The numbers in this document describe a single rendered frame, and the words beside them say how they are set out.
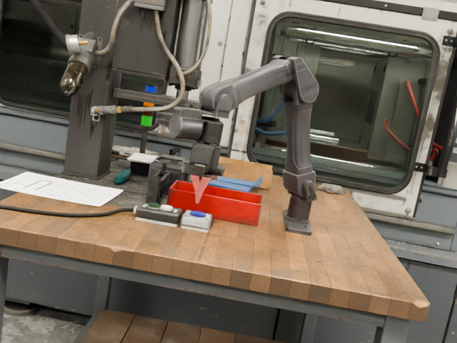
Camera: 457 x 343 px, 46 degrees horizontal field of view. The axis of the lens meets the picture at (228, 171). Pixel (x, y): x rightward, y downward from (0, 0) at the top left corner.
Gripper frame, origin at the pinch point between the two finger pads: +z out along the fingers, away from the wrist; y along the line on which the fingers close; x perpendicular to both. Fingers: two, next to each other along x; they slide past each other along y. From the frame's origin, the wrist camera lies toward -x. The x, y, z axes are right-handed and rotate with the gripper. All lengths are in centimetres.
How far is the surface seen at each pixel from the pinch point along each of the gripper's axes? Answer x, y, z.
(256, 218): 10.5, 15.2, 4.3
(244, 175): 59, 10, 2
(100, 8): 29, -40, -43
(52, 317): 108, -68, 97
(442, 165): 81, 84, -13
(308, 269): -15.9, 27.7, 6.6
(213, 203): 10.5, 3.3, 2.8
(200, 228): -2.5, 2.1, 6.3
